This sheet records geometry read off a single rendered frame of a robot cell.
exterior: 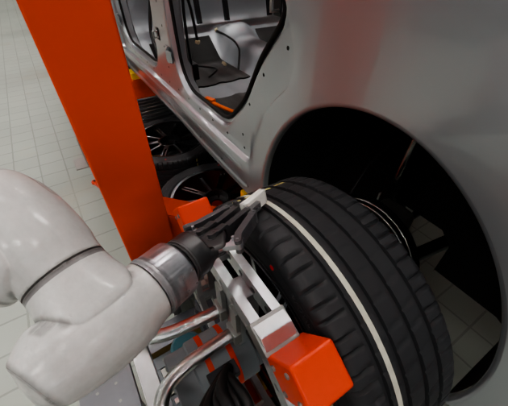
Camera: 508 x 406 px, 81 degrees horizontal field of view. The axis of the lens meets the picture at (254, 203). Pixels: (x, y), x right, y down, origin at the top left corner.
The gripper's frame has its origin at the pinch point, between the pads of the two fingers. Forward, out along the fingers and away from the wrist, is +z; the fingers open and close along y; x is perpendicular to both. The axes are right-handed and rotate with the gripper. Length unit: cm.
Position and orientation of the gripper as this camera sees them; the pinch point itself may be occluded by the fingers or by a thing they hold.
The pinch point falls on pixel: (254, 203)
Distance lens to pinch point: 58.9
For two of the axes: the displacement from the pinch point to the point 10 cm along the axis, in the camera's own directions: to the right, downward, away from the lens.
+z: 5.5, -4.6, 7.0
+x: -1.5, -8.8, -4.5
